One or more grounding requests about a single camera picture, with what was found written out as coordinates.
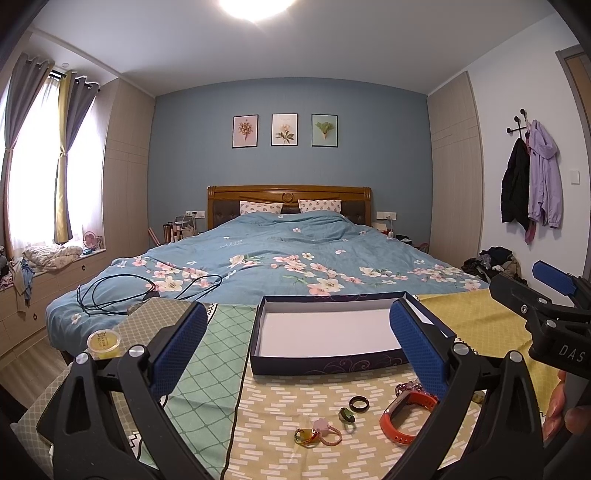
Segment green leaf framed picture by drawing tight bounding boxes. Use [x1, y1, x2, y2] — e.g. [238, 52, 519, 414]
[311, 114, 339, 148]

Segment dark blue shallow box tray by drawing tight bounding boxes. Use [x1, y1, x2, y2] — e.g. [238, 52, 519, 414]
[249, 292, 456, 376]

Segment ceiling lamp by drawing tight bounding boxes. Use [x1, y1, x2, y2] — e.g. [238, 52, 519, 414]
[217, 0, 296, 23]

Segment right grey yellow curtain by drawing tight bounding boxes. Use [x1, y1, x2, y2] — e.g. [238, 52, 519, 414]
[54, 70, 100, 244]

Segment spotted pillow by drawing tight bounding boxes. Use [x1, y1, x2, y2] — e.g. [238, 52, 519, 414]
[297, 199, 342, 213]
[239, 200, 283, 215]

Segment yellow red amber ring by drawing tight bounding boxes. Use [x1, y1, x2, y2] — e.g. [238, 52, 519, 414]
[293, 427, 321, 448]

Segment cosmetics on nightstand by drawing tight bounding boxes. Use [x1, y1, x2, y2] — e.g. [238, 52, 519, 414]
[147, 212, 198, 246]

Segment left spotted pillow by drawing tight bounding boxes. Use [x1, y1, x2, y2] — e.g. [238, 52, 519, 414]
[239, 200, 283, 215]

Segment maroon beaded bracelet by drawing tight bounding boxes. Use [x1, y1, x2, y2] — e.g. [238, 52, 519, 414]
[394, 378, 424, 397]

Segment folded blanket on sill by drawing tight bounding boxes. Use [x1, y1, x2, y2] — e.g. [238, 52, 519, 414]
[23, 244, 83, 272]

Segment white wall switch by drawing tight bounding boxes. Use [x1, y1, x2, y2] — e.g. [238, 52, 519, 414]
[569, 170, 580, 185]

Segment right spotted pillow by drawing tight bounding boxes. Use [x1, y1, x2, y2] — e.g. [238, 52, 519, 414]
[297, 199, 342, 213]

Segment white flower framed picture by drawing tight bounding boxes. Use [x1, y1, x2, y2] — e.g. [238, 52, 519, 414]
[270, 113, 298, 147]

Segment purple hanging jacket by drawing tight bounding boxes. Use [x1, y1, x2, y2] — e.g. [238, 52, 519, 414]
[525, 120, 563, 244]

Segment wooden headboard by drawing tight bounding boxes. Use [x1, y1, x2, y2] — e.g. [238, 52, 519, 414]
[206, 185, 372, 230]

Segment pile of dark clothes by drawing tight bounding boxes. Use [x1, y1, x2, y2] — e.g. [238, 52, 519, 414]
[461, 246, 527, 284]

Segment right hand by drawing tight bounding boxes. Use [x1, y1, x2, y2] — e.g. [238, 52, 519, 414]
[542, 370, 591, 441]

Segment blue floral duvet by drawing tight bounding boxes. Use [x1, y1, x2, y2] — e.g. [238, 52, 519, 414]
[45, 211, 488, 355]

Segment left grey yellow curtain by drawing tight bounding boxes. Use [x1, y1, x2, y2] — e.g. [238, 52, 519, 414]
[0, 52, 56, 259]

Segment black wall coat hooks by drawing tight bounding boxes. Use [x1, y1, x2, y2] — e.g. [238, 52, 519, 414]
[506, 108, 531, 139]

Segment black hanging jacket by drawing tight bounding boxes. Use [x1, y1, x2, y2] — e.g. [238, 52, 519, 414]
[501, 138, 530, 231]

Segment orange smart watch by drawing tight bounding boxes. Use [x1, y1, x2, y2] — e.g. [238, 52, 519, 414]
[379, 390, 439, 445]

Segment pink flower framed picture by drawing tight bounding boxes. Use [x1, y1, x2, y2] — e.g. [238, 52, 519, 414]
[232, 114, 259, 148]

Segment grey yellow curtain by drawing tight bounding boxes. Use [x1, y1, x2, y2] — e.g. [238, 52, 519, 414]
[0, 52, 56, 259]
[54, 70, 100, 244]

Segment pink small fan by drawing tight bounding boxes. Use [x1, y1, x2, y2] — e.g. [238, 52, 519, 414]
[83, 230, 104, 252]

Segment black charger cable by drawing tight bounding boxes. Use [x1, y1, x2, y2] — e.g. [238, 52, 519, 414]
[75, 272, 223, 317]

